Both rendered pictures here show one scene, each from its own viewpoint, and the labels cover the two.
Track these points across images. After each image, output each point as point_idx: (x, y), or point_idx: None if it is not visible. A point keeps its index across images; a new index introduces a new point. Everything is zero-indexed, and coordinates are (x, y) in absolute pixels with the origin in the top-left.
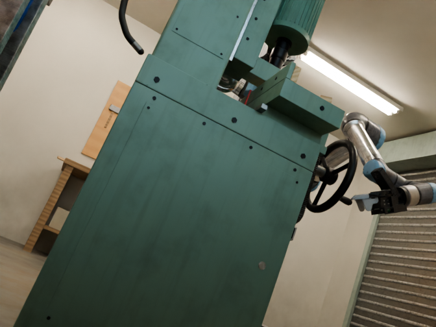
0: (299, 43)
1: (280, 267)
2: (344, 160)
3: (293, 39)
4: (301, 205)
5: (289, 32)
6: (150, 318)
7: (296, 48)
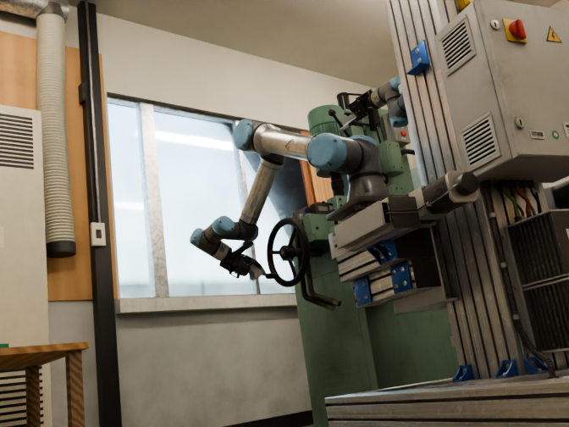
0: (323, 174)
1: (303, 350)
2: (276, 152)
3: (326, 175)
4: (297, 308)
5: (328, 177)
6: None
7: (326, 171)
